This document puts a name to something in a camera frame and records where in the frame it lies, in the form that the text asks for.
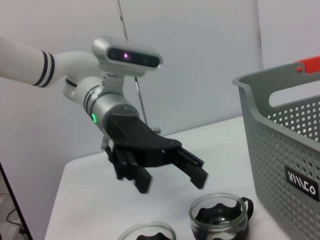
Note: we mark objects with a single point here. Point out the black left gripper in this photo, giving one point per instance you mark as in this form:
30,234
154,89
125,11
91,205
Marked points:
135,140

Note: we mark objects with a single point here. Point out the glass teacup black sleeve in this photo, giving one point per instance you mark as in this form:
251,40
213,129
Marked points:
220,225
147,231

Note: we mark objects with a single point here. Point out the grey perforated storage basket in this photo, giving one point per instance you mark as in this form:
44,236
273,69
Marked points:
270,162

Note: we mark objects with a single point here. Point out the thin metal stand rod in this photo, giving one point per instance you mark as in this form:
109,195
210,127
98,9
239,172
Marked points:
123,22

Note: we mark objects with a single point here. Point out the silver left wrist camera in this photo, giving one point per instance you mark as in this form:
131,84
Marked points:
125,55

